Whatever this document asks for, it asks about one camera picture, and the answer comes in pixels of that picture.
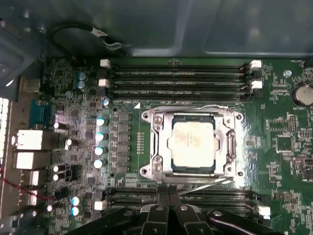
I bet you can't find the blue serial port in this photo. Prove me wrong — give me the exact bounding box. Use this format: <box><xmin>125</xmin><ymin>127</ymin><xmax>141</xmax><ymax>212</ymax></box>
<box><xmin>29</xmin><ymin>99</ymin><xmax>52</xmax><ymax>126</ymax></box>

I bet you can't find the black RAM slot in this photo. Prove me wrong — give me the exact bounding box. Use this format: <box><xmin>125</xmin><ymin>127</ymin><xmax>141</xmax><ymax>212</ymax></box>
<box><xmin>110</xmin><ymin>195</ymin><xmax>255</xmax><ymax>204</ymax></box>
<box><xmin>112</xmin><ymin>79</ymin><xmax>249</xmax><ymax>87</ymax></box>
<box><xmin>110</xmin><ymin>204</ymin><xmax>257</xmax><ymax>212</ymax></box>
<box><xmin>112</xmin><ymin>89</ymin><xmax>249</xmax><ymax>96</ymax></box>
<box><xmin>112</xmin><ymin>64</ymin><xmax>249</xmax><ymax>71</ymax></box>
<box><xmin>112</xmin><ymin>70</ymin><xmax>249</xmax><ymax>78</ymax></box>
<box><xmin>110</xmin><ymin>188</ymin><xmax>252</xmax><ymax>195</ymax></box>

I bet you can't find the green motherboard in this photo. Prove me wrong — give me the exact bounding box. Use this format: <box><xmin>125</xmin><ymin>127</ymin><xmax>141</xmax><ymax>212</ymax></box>
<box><xmin>14</xmin><ymin>56</ymin><xmax>313</xmax><ymax>235</ymax></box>

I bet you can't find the thin metal locking lever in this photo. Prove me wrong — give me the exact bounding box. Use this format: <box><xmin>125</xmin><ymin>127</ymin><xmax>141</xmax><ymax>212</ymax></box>
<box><xmin>150</xmin><ymin>104</ymin><xmax>239</xmax><ymax>115</ymax></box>
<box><xmin>179</xmin><ymin>176</ymin><xmax>234</xmax><ymax>196</ymax></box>

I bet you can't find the black cable with white label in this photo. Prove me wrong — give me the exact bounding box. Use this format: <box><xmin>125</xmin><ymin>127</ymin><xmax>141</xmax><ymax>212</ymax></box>
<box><xmin>50</xmin><ymin>21</ymin><xmax>134</xmax><ymax>62</ymax></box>

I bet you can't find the brass coloured port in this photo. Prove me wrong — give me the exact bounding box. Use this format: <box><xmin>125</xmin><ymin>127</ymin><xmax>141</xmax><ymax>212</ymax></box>
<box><xmin>19</xmin><ymin>77</ymin><xmax>42</xmax><ymax>93</ymax></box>

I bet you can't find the metal socket cover frame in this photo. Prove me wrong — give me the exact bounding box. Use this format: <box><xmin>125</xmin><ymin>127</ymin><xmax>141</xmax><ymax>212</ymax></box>
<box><xmin>151</xmin><ymin>111</ymin><xmax>237</xmax><ymax>178</ymax></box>

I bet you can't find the silver port block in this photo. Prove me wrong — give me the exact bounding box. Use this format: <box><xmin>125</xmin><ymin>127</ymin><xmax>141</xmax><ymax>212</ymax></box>
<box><xmin>12</xmin><ymin>129</ymin><xmax>51</xmax><ymax>150</ymax></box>
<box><xmin>13</xmin><ymin>151</ymin><xmax>48</xmax><ymax>170</ymax></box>
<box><xmin>21</xmin><ymin>170</ymin><xmax>41</xmax><ymax>186</ymax></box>
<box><xmin>19</xmin><ymin>189</ymin><xmax>39</xmax><ymax>206</ymax></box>

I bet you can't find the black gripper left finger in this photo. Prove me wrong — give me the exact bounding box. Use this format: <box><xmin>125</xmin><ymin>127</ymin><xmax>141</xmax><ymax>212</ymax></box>
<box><xmin>64</xmin><ymin>186</ymin><xmax>170</xmax><ymax>235</ymax></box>

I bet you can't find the round silver coin battery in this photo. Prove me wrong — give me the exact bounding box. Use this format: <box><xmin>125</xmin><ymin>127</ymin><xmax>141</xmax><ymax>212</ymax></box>
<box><xmin>292</xmin><ymin>82</ymin><xmax>313</xmax><ymax>107</ymax></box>

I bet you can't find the black open PC case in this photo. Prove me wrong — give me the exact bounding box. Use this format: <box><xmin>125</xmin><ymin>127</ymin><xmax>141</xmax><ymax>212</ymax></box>
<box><xmin>0</xmin><ymin>0</ymin><xmax>313</xmax><ymax>235</ymax></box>

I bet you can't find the CPU socket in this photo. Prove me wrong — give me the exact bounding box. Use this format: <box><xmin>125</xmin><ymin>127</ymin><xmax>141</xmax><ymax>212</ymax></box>
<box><xmin>140</xmin><ymin>107</ymin><xmax>245</xmax><ymax>183</ymax></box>

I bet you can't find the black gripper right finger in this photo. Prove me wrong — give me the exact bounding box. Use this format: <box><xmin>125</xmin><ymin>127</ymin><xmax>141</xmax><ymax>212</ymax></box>
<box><xmin>169</xmin><ymin>186</ymin><xmax>278</xmax><ymax>235</ymax></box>

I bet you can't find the silver CPU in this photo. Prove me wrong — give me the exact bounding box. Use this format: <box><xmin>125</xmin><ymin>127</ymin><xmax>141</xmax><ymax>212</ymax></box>
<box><xmin>167</xmin><ymin>114</ymin><xmax>222</xmax><ymax>175</ymax></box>

